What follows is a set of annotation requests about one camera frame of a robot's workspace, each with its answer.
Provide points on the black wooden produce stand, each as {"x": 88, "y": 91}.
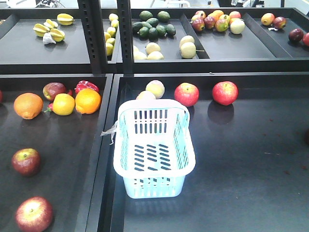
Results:
{"x": 252, "y": 162}

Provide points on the red chili pepper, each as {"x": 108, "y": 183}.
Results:
{"x": 49, "y": 108}

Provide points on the orange with navel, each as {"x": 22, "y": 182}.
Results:
{"x": 28, "y": 105}

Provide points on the pale peach front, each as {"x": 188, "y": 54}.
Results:
{"x": 146, "y": 95}

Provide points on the red apple front left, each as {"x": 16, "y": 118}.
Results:
{"x": 34, "y": 214}

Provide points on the dark red apple middle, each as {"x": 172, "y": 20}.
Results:
{"x": 26, "y": 161}

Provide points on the red yellow mottled apple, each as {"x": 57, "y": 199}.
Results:
{"x": 52, "y": 89}

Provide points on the yellow starfruit back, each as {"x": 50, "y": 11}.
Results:
{"x": 65, "y": 19}

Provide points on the black perforated upright right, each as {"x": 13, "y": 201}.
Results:
{"x": 125, "y": 28}

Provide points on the yellow round apple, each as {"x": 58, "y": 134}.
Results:
{"x": 63, "y": 104}

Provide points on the pale peach back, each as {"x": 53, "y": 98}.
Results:
{"x": 156, "y": 87}

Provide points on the red apple behind basket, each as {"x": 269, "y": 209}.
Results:
{"x": 187, "y": 94}

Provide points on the white garlic bulb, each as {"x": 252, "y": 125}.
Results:
{"x": 47, "y": 39}

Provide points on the red apple right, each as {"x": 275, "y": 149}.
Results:
{"x": 225, "y": 93}

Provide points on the yellow starfruit right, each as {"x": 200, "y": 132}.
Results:
{"x": 57, "y": 35}

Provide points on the bright orange right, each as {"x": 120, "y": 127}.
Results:
{"x": 87, "y": 101}

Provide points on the light blue plastic basket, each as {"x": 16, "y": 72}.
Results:
{"x": 153, "y": 151}

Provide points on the pale peach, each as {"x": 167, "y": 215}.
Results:
{"x": 146, "y": 95}
{"x": 156, "y": 87}

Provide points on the yellow starfruit left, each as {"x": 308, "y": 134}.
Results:
{"x": 40, "y": 29}

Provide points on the red bell pepper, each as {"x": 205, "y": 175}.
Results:
{"x": 83, "y": 84}

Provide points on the yellow starfruit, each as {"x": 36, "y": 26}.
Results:
{"x": 57, "y": 35}
{"x": 65, "y": 19}
{"x": 40, "y": 29}

